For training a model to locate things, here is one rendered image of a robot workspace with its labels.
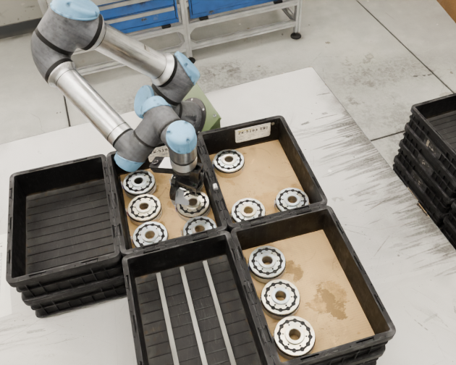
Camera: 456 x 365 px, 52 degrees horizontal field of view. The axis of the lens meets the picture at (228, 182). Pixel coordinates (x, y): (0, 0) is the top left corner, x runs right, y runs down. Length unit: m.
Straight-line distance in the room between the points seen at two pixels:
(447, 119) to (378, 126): 0.70
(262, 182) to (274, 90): 0.65
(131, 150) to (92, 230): 0.32
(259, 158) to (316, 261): 0.43
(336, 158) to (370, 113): 1.32
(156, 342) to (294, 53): 2.64
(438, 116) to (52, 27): 1.73
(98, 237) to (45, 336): 0.32
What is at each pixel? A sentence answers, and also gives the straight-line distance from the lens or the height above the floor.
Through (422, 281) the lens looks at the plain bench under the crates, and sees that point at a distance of 1.57.
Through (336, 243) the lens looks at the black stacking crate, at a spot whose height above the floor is 0.87.
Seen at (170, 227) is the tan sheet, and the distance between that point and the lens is 1.45.
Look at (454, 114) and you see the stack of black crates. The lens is 2.46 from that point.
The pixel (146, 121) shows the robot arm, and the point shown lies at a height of 1.16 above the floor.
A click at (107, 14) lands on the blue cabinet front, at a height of 0.47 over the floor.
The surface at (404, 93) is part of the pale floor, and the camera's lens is 3.32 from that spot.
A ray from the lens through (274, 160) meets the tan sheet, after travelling 1.60.
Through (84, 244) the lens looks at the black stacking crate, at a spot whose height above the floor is 0.83.
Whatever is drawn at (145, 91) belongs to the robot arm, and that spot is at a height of 0.98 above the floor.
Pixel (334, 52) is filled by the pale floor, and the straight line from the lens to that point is 3.58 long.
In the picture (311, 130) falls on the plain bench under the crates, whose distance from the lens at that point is 1.90.
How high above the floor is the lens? 2.00
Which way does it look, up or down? 50 degrees down
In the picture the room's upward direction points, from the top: 3 degrees counter-clockwise
